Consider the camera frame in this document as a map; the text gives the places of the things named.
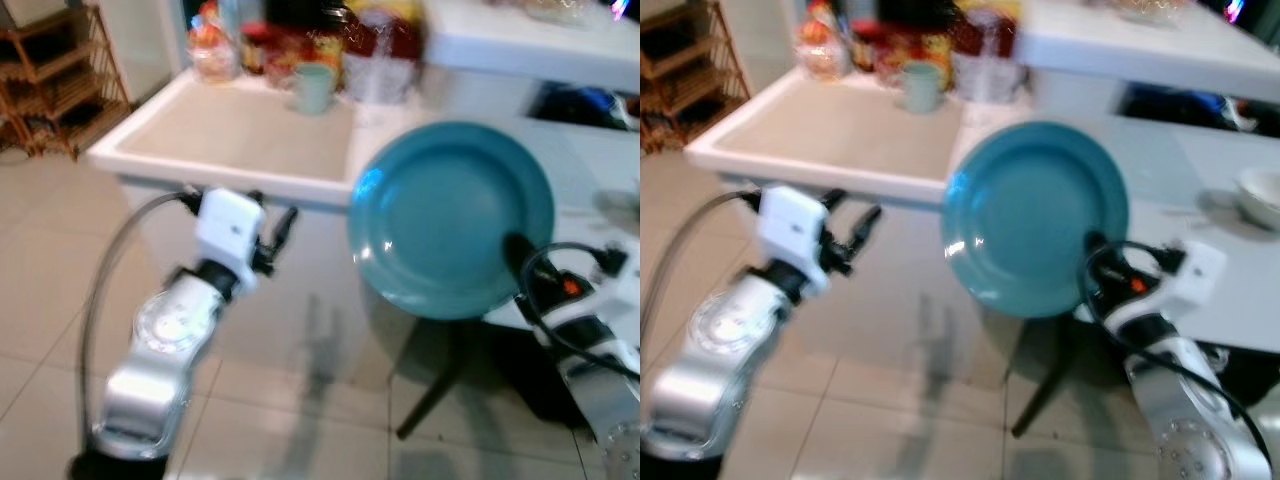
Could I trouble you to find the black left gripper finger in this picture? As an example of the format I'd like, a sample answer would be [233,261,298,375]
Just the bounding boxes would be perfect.
[270,206,300,253]
[848,205,884,253]

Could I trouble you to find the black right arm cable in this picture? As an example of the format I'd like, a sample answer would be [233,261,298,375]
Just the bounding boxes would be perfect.
[1077,239,1273,443]
[517,241,641,383]

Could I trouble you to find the pale green mug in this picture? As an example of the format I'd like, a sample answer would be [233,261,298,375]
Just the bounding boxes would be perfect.
[901,61,944,115]
[292,61,337,115]

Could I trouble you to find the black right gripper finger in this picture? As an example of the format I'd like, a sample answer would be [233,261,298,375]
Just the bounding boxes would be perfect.
[1084,231,1121,281]
[503,232,544,291]

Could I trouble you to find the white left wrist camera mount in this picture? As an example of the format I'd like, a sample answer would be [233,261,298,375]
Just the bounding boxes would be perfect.
[756,184,830,293]
[194,187,267,273]

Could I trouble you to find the black robot foot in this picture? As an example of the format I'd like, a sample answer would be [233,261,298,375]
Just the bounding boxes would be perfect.
[640,452,725,480]
[68,450,191,480]

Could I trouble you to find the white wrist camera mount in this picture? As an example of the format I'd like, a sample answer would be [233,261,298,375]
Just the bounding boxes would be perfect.
[756,184,830,293]
[194,187,267,273]
[1148,239,1230,323]
[578,238,641,315]

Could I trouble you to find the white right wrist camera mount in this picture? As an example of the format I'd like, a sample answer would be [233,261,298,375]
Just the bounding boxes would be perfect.
[1148,239,1230,323]
[578,238,641,315]

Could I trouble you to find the white counter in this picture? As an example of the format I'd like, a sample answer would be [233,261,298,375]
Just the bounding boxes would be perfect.
[420,0,641,94]
[1015,0,1280,105]

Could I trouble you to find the teal round plate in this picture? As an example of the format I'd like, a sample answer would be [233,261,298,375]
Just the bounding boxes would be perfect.
[941,121,1132,320]
[346,121,557,322]

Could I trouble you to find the clear plastic bag red contents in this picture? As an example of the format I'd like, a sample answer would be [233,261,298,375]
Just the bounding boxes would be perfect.
[950,0,1031,103]
[340,2,423,105]

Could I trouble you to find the black table leg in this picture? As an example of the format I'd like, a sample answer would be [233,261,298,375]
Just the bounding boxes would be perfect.
[396,322,468,442]
[1010,318,1076,439]

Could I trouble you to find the red and yellow snack packs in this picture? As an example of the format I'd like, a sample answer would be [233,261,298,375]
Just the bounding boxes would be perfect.
[240,20,344,89]
[852,20,953,87]

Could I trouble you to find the white table with beige top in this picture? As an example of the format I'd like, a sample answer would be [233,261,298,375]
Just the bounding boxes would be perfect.
[87,68,363,209]
[684,66,969,207]

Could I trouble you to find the wooden slatted rack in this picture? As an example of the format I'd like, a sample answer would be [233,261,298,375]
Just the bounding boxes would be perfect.
[0,3,133,161]
[640,0,753,155]

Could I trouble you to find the clear bag of orange snacks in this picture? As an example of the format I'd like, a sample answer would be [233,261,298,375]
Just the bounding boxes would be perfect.
[797,0,851,81]
[187,3,242,84]

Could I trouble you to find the white bowl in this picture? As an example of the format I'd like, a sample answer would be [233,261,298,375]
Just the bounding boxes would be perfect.
[1234,167,1280,233]

